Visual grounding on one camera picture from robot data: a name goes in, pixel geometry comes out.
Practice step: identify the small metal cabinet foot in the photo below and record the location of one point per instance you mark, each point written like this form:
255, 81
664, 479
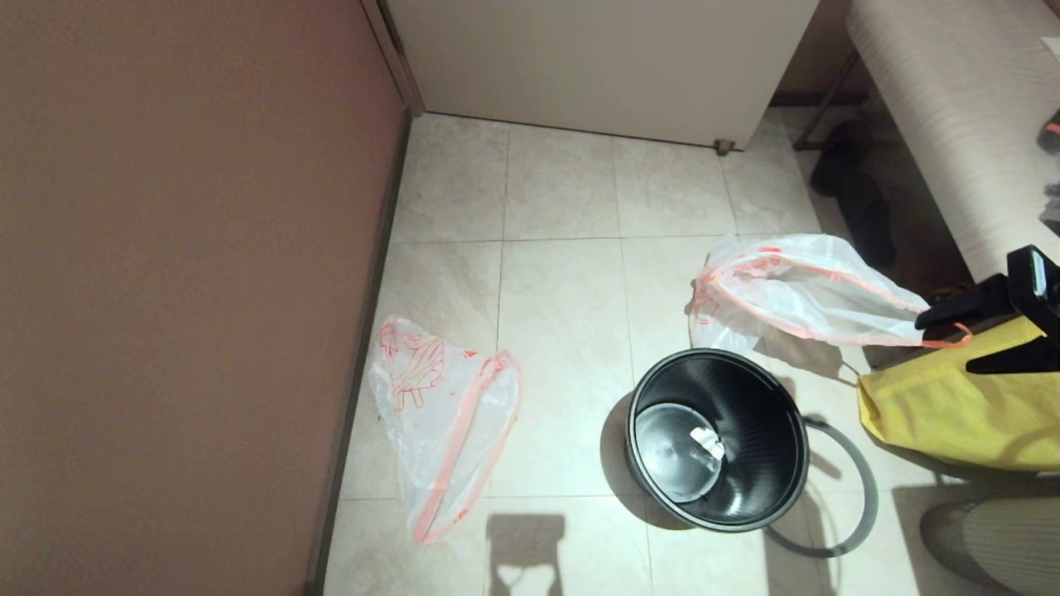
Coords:
723, 149

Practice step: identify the white cabinet panel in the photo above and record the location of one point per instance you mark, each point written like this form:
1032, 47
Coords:
596, 66

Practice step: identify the beige wood-grain bench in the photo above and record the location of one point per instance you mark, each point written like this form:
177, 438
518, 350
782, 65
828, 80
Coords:
952, 124

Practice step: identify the red black object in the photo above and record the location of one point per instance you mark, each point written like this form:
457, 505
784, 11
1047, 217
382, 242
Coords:
1052, 136

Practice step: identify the metal bench leg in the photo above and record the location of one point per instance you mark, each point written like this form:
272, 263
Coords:
820, 103

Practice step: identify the white liner bag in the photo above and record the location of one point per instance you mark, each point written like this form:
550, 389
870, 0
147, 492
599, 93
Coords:
431, 414

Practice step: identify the black slipper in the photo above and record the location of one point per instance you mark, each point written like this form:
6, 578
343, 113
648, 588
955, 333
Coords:
874, 223
836, 161

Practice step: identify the white paper scrap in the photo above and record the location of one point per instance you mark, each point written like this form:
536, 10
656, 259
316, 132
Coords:
708, 443

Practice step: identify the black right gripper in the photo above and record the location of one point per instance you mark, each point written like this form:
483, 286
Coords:
1039, 314

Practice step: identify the yellow fabric bag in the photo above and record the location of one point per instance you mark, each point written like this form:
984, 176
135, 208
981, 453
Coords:
952, 414

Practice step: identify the black trash bin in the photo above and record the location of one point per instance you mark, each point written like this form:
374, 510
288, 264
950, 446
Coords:
745, 430

